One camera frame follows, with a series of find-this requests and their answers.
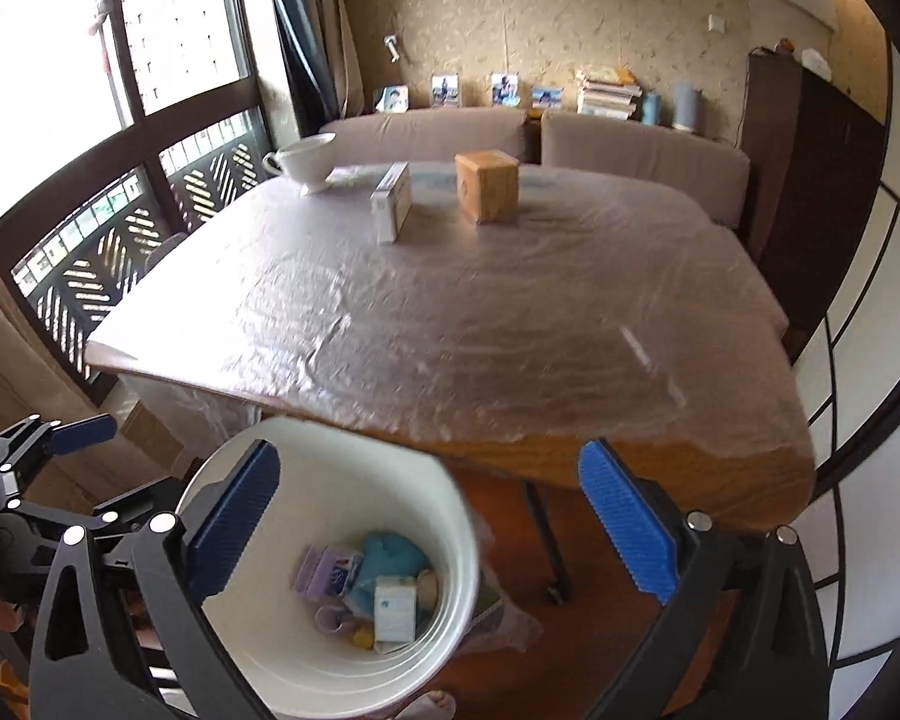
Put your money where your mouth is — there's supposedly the white plastic bucket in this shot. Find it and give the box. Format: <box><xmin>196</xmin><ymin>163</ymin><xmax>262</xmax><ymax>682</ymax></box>
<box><xmin>172</xmin><ymin>416</ymin><xmax>485</xmax><ymax>720</ymax></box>

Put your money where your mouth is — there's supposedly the black table leg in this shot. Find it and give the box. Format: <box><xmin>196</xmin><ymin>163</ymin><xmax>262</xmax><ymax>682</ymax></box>
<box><xmin>517</xmin><ymin>476</ymin><xmax>575</xmax><ymax>605</ymax></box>

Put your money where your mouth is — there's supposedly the grey cylinder speaker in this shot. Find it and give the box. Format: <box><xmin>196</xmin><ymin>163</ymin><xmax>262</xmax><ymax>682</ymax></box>
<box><xmin>672</xmin><ymin>84</ymin><xmax>702</xmax><ymax>132</ymax></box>

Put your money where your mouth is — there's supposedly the brown upholstered bench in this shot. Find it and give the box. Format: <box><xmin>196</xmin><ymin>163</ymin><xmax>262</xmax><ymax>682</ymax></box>
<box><xmin>540</xmin><ymin>112</ymin><xmax>752</xmax><ymax>230</ymax></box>
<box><xmin>319</xmin><ymin>106</ymin><xmax>532</xmax><ymax>166</ymax></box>

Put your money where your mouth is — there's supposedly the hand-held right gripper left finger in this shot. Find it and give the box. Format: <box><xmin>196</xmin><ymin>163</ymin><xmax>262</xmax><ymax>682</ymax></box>
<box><xmin>28</xmin><ymin>439</ymin><xmax>282</xmax><ymax>720</ymax></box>

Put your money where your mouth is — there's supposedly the dark wooden cabinet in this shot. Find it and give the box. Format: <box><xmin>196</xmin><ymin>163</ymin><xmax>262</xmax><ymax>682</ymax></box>
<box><xmin>739</xmin><ymin>51</ymin><xmax>890</xmax><ymax>331</ymax></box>

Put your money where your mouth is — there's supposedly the beige curtain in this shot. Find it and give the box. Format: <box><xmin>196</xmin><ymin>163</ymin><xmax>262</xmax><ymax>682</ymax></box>
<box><xmin>307</xmin><ymin>0</ymin><xmax>368</xmax><ymax>117</ymax></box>

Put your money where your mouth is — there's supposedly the stack of books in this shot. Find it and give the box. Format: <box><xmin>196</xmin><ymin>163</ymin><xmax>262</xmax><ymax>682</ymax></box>
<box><xmin>574</xmin><ymin>66</ymin><xmax>642</xmax><ymax>121</ymax></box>

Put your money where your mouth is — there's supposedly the white panel sliding screen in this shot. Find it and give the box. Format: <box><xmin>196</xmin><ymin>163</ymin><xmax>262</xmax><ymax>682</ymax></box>
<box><xmin>787</xmin><ymin>30</ymin><xmax>900</xmax><ymax>720</ymax></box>

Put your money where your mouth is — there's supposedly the wooden cube box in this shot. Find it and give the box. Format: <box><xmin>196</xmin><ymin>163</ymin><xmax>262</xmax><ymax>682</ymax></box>
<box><xmin>454</xmin><ymin>148</ymin><xmax>522</xmax><ymax>226</ymax></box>

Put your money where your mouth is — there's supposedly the grey chair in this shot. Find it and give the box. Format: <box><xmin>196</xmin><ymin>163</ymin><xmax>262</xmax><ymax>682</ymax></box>
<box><xmin>144</xmin><ymin>231</ymin><xmax>190</xmax><ymax>275</ymax></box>

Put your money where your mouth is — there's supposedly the clear plastic table cover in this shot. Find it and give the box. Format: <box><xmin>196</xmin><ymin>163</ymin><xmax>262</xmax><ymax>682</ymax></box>
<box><xmin>86</xmin><ymin>157</ymin><xmax>815</xmax><ymax>466</ymax></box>

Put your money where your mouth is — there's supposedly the long white medicine box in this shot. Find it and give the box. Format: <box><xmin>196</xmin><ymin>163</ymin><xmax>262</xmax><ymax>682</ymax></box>
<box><xmin>370</xmin><ymin>161</ymin><xmax>413</xmax><ymax>243</ymax></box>

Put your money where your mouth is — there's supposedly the dark curtain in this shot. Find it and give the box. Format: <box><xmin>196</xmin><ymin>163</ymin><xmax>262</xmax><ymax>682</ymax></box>
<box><xmin>259</xmin><ymin>0</ymin><xmax>338</xmax><ymax>136</ymax></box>

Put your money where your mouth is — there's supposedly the lattice balcony railing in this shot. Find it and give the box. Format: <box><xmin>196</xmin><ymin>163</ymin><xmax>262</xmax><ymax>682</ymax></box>
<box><xmin>11</xmin><ymin>105</ymin><xmax>263</xmax><ymax>383</ymax></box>

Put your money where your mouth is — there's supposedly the white footed cup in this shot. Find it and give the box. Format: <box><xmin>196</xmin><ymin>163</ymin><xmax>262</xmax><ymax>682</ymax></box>
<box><xmin>261</xmin><ymin>133</ymin><xmax>338</xmax><ymax>196</ymax></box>

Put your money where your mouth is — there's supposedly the small white carton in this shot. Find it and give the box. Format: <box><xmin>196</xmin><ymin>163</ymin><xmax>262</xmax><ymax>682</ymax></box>
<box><xmin>373</xmin><ymin>574</ymin><xmax>419</xmax><ymax>653</ymax></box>

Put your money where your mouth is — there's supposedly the purple hair roller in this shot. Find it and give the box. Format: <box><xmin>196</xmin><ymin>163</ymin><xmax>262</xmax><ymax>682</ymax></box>
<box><xmin>313</xmin><ymin>606</ymin><xmax>365</xmax><ymax>638</ymax></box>
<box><xmin>291</xmin><ymin>544</ymin><xmax>338</xmax><ymax>601</ymax></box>

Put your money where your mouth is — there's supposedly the blue white tissue pack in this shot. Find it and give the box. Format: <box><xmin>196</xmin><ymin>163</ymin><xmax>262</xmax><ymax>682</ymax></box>
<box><xmin>345</xmin><ymin>532</ymin><xmax>434</xmax><ymax>616</ymax></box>

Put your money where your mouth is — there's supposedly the cardboard box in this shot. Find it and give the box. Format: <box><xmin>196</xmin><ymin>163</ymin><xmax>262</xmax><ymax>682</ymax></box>
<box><xmin>120</xmin><ymin>399</ymin><xmax>200</xmax><ymax>470</ymax></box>

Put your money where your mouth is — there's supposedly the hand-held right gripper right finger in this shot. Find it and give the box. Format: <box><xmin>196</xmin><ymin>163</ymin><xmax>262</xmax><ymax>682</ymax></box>
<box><xmin>579</xmin><ymin>439</ymin><xmax>830</xmax><ymax>720</ymax></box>

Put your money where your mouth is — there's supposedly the dark window frame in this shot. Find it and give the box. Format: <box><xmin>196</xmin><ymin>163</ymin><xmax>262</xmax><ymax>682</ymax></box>
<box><xmin>0</xmin><ymin>0</ymin><xmax>286</xmax><ymax>391</ymax></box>

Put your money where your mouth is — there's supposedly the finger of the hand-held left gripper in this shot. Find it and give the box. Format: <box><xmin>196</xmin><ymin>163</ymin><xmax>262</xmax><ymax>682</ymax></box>
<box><xmin>0</xmin><ymin>414</ymin><xmax>117</xmax><ymax>511</ymax></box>
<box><xmin>94</xmin><ymin>474</ymin><xmax>190</xmax><ymax>541</ymax></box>

